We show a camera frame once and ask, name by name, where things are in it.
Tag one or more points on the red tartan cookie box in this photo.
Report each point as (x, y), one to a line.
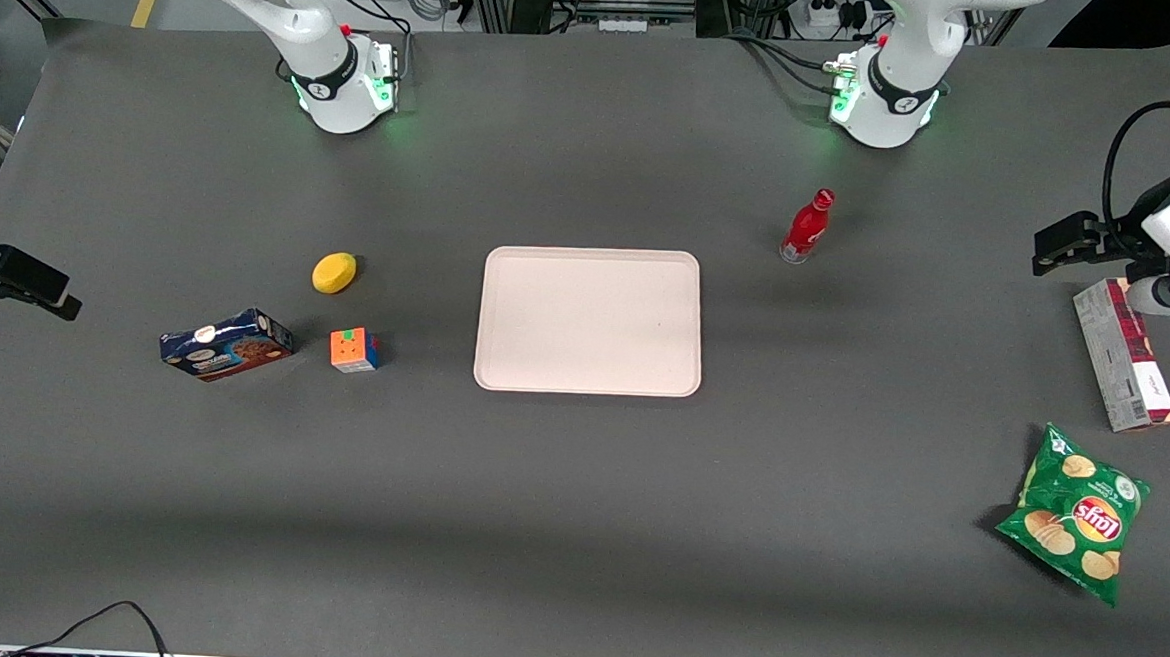
(1124, 367)

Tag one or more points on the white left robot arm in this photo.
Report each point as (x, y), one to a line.
(893, 84)

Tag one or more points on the blue cookie box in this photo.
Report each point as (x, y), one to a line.
(229, 345)

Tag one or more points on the cream plastic tray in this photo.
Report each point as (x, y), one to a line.
(590, 319)

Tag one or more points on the red soda bottle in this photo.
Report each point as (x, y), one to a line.
(805, 230)

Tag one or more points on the green chips bag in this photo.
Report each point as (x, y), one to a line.
(1076, 514)

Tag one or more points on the yellow lemon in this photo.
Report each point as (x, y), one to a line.
(334, 273)

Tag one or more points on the power strip with black plugs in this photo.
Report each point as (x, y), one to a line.
(832, 16)

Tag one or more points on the colourful puzzle cube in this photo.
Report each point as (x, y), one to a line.
(352, 349)

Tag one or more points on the white power strip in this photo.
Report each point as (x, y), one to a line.
(623, 24)

